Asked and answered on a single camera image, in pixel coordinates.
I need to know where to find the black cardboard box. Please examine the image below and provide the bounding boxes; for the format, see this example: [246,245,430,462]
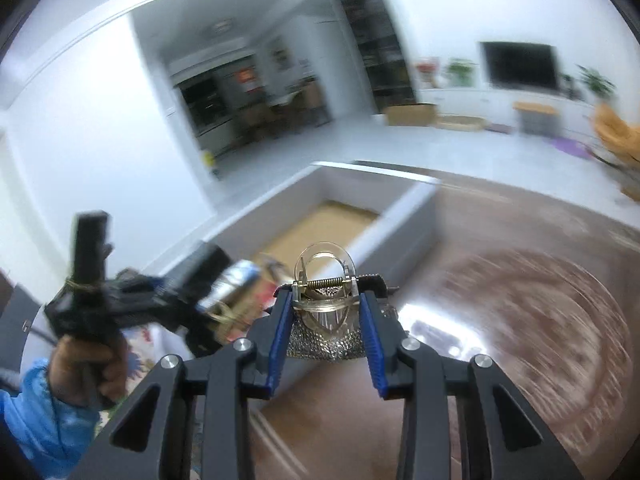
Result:
[176,242,232,311]

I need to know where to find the blue white medicine box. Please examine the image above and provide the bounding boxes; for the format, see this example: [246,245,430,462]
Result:
[198,259,262,314]

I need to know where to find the blue sleeve forearm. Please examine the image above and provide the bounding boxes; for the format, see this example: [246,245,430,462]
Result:
[1,359,100,479]

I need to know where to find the person's left hand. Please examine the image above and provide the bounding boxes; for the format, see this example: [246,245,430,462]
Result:
[47,335,128,408]

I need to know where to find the grey white storage bin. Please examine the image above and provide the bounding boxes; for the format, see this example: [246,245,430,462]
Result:
[150,160,444,321]

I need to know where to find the yellow lounge chair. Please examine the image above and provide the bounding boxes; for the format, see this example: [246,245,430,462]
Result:
[589,103,639,171]

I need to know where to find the wooden bench stool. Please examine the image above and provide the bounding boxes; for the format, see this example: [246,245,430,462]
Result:
[513,101,560,136]

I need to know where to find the white tv console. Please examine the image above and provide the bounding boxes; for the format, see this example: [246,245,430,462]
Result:
[416,88,596,138]

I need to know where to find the brown cardboard box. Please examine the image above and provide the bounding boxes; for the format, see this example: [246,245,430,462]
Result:
[385,103,438,127]

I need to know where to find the dark glass display cabinet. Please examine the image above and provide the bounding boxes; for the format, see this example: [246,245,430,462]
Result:
[338,0,416,113]

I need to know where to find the potted green plant right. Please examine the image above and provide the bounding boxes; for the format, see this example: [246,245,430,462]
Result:
[578,65,616,102]

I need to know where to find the potted green plant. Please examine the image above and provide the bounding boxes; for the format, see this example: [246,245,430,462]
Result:
[445,58,476,88]
[578,65,616,102]

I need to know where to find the potted green plant left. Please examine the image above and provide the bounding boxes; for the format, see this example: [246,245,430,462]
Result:
[445,58,476,88]

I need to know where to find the black flat television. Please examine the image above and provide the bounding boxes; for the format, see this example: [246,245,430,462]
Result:
[480,41,560,93]

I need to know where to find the red flower vase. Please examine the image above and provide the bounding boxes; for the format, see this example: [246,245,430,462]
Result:
[416,58,439,89]

